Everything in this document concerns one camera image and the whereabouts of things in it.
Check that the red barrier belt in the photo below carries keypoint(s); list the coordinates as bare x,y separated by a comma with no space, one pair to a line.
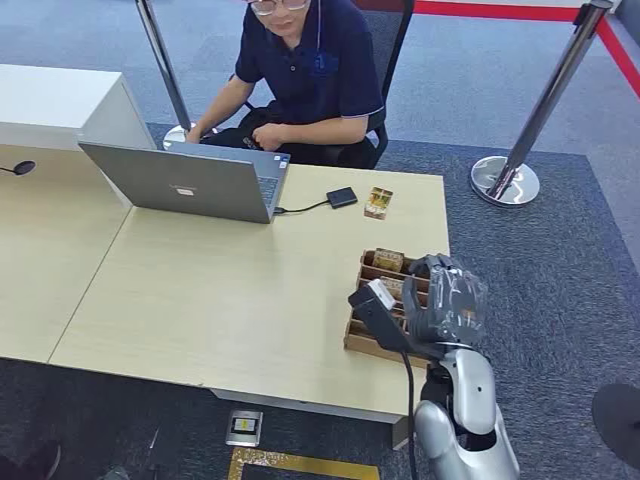
475,10
620,56

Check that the black shoe with pale sole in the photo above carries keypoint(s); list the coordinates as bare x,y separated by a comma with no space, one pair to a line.
30,464

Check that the white cabinet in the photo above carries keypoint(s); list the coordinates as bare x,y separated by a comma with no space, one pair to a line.
45,99

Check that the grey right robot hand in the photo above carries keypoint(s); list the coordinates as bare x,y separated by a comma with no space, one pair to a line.
450,305

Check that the gold patterned card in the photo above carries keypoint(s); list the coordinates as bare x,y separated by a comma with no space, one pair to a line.
378,203
395,286
387,260

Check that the person's right forearm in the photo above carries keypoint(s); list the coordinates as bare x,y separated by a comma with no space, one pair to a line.
225,106

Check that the dark grey carpet mat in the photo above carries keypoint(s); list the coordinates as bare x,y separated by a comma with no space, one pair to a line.
525,298

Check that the person's left hand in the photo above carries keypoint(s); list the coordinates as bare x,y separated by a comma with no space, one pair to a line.
269,136

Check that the black office chair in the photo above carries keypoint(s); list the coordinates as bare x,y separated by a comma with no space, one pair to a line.
395,40

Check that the metal floor socket box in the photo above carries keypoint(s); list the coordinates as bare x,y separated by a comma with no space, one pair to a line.
244,428

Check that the wooden card holder tray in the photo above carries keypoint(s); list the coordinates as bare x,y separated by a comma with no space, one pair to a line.
360,341

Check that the grey laptop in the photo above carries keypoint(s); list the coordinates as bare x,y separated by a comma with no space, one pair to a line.
190,185

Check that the person's left forearm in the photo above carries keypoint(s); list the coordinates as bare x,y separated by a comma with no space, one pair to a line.
324,130

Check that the black round base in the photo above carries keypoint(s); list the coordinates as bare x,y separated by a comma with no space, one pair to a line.
620,424

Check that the eyeglasses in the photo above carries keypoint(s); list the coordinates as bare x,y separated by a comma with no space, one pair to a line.
278,5

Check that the person's right hand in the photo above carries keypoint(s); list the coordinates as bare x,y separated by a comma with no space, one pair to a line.
193,134

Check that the chrome stanchion post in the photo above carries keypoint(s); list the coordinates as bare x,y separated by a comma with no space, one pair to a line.
545,99
164,66

